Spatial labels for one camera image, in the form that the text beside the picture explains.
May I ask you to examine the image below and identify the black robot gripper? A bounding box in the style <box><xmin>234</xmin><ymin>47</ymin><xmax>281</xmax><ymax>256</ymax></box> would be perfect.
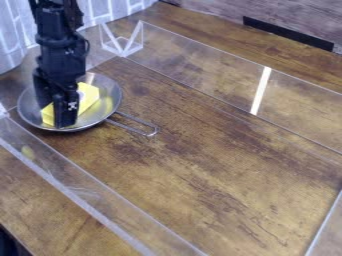
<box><xmin>30</xmin><ymin>0</ymin><xmax>90</xmax><ymax>128</ymax></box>

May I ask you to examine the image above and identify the yellow butter block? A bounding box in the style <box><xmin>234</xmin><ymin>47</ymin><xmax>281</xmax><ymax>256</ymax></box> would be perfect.
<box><xmin>41</xmin><ymin>82</ymin><xmax>101</xmax><ymax>126</ymax></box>

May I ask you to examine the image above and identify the silver frying pan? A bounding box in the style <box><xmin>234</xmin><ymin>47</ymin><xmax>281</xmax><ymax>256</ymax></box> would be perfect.
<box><xmin>18</xmin><ymin>72</ymin><xmax>160</xmax><ymax>137</ymax></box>

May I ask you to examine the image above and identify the white sheer curtain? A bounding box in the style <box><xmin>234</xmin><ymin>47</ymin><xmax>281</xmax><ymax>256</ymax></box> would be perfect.
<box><xmin>0</xmin><ymin>0</ymin><xmax>160</xmax><ymax>75</ymax></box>

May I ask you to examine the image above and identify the black strip on table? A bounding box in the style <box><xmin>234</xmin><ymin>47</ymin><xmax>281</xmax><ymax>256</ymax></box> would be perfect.
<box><xmin>244</xmin><ymin>16</ymin><xmax>335</xmax><ymax>52</ymax></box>

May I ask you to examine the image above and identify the clear acrylic corner bracket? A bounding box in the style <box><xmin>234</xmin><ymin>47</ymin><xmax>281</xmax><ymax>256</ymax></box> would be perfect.
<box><xmin>100</xmin><ymin>22</ymin><xmax>145</xmax><ymax>57</ymax></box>

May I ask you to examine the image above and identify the clear acrylic front wall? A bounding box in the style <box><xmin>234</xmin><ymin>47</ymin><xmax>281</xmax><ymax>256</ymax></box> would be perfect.
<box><xmin>0</xmin><ymin>104</ymin><xmax>208</xmax><ymax>256</ymax></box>

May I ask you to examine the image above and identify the clear acrylic wall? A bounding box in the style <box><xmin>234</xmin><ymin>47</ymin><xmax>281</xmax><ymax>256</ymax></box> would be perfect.
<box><xmin>0</xmin><ymin>104</ymin><xmax>208</xmax><ymax>256</ymax></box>
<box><xmin>108</xmin><ymin>20</ymin><xmax>342</xmax><ymax>156</ymax></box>

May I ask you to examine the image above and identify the clear acrylic back wall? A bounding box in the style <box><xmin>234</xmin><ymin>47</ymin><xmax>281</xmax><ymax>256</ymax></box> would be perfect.
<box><xmin>108</xmin><ymin>20</ymin><xmax>342</xmax><ymax>156</ymax></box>

